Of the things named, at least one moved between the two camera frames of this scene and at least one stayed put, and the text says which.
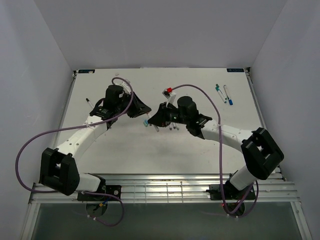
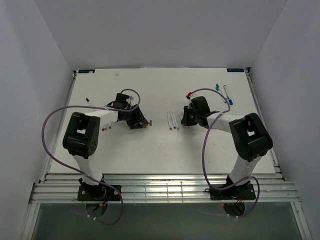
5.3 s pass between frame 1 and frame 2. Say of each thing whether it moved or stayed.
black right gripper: moved
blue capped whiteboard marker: stayed
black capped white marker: stayed
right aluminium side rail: stayed
